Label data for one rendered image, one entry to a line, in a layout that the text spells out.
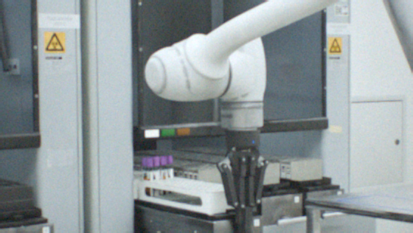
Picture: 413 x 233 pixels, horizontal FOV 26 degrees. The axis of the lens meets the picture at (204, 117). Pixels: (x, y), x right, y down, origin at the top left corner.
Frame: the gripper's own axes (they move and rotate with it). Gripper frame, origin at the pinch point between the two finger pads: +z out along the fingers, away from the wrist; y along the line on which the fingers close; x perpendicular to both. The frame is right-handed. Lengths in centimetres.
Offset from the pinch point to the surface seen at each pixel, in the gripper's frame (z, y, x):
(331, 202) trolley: -2.0, -25.7, 0.1
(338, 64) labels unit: -34, -59, -31
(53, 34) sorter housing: -42, 28, -31
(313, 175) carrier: -4, -48, -30
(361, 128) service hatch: -7, -182, -142
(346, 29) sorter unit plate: -44, -62, -31
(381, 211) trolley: -1.6, -26.1, 15.2
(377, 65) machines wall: -35, -193, -142
